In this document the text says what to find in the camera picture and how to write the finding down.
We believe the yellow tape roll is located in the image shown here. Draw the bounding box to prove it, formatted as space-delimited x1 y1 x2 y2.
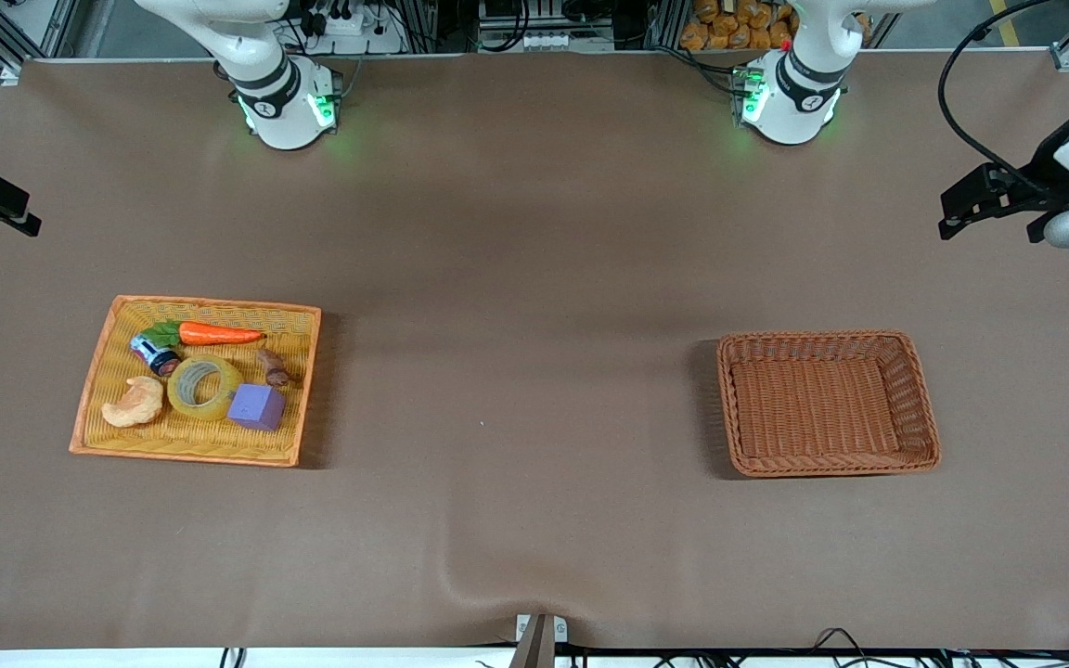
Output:
167 354 246 422

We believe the toy croissant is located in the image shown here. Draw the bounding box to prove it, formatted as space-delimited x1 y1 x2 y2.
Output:
101 375 165 429

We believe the orange toy carrot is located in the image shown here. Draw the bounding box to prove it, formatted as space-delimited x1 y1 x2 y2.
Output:
140 320 266 347

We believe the brown wicker basket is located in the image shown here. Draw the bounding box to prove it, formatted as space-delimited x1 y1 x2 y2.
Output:
716 330 942 480

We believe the yellow woven tray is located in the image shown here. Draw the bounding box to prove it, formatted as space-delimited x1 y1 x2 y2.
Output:
69 295 322 468

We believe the pile of orange snacks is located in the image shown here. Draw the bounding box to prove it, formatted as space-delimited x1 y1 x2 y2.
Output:
679 0 799 52

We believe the purple foam cube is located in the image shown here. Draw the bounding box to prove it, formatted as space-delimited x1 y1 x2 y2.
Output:
226 383 287 432

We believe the large white power strip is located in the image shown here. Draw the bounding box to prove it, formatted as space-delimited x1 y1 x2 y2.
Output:
305 0 407 55

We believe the slim white power strip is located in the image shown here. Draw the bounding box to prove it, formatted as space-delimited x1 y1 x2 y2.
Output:
486 32 584 51

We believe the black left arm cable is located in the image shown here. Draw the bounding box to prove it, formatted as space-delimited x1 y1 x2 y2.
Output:
937 0 1066 177

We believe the black looped floor cable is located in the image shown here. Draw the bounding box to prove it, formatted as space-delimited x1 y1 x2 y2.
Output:
811 627 881 665

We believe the metal table edge bracket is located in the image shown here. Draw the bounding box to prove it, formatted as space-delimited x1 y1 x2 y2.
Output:
509 612 570 668

